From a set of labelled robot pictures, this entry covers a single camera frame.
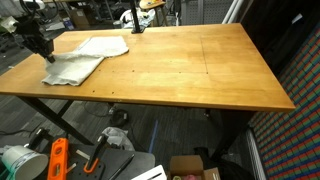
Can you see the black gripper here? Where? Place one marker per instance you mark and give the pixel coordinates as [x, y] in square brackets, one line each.
[35, 36]

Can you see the white cloth towel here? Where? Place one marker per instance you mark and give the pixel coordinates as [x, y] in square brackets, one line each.
[76, 65]

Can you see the black office chair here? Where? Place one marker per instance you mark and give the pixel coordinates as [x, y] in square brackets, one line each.
[8, 41]

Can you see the large brown cardboard box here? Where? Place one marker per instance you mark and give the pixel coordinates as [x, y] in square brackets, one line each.
[79, 17]

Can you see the crumpled white cloth pile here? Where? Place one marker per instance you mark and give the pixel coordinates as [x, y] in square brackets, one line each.
[146, 18]

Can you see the crumpled white plastic bag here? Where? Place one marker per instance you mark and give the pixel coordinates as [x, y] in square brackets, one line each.
[116, 136]

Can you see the white plastic bucket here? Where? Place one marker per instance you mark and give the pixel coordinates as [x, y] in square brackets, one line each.
[23, 161]

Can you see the black orange bar clamp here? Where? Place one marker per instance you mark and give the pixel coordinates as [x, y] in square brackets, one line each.
[95, 155]

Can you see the round wooden stool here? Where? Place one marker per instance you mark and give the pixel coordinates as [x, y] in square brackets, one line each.
[151, 4]

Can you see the black perforated board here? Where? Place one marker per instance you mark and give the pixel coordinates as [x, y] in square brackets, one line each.
[113, 159]

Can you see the black pen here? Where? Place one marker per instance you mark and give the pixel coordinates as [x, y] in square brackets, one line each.
[121, 166]

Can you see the blue floor tape strip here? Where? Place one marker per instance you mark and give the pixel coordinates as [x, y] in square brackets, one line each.
[153, 136]

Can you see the white flat box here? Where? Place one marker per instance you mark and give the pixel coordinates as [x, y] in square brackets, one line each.
[150, 174]

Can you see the open cardboard box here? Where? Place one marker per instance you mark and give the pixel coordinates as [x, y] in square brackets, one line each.
[186, 163]

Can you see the white vertical pipes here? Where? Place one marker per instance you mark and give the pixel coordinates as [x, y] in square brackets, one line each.
[233, 10]

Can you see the black bag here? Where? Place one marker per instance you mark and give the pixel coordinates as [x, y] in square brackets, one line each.
[236, 171]

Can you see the white ribbed rail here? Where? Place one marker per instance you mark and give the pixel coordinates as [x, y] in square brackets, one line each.
[255, 156]

